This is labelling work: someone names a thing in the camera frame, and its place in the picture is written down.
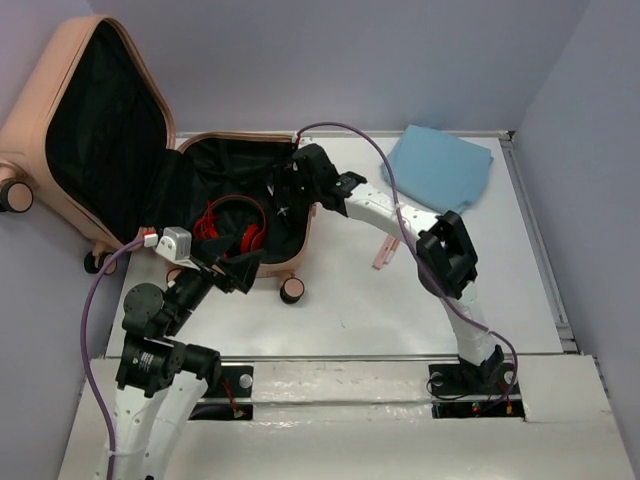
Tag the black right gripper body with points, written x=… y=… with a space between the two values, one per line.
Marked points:
x=310 y=184

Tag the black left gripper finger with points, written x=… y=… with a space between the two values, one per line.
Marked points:
x=209 y=251
x=241 y=270

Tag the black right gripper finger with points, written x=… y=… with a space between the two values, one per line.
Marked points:
x=302 y=205
x=283 y=189

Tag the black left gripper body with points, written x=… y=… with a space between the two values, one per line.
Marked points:
x=191 y=286

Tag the red black headphones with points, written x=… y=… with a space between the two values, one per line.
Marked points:
x=238 y=216

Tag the pink white stick tube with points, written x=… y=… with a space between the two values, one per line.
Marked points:
x=386 y=252

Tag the light blue cloth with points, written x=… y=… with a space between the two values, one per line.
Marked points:
x=438 y=170

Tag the pink hard-shell suitcase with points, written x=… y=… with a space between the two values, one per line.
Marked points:
x=91 y=137

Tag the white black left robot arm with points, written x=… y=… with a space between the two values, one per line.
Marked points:
x=159 y=379

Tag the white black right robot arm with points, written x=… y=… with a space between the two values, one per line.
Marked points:
x=440 y=244

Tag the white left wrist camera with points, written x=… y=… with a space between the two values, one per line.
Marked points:
x=172 y=244

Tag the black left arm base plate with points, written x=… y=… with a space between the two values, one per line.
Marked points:
x=230 y=399

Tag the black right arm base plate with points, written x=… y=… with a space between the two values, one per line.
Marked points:
x=452 y=398

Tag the aluminium table edge rail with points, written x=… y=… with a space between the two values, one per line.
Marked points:
x=553 y=295

